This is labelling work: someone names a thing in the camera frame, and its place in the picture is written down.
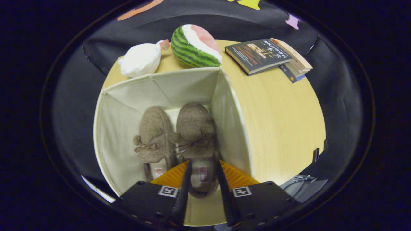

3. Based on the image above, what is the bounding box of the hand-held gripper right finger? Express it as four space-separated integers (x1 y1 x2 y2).
216 160 301 227

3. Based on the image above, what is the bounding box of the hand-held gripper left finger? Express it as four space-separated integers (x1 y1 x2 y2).
112 160 193 229

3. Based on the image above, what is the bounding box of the brown fuzzy shoe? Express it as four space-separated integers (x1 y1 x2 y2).
133 106 177 182
175 102 220 198

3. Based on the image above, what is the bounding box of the cream fabric storage box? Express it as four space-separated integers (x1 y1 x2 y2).
93 66 254 227

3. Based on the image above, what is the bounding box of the white flat device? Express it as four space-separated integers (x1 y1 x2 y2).
81 175 115 203

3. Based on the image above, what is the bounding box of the blue cover book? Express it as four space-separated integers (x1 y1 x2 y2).
279 64 306 84

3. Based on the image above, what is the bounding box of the white plush toy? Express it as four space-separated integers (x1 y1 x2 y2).
118 40 171 78

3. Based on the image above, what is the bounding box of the watermelon slice plush toy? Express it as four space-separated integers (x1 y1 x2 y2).
171 24 223 68

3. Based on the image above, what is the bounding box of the black cover book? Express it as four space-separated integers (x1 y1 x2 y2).
225 39 293 76

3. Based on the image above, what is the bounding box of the beige cover book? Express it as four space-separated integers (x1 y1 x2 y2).
270 38 313 73

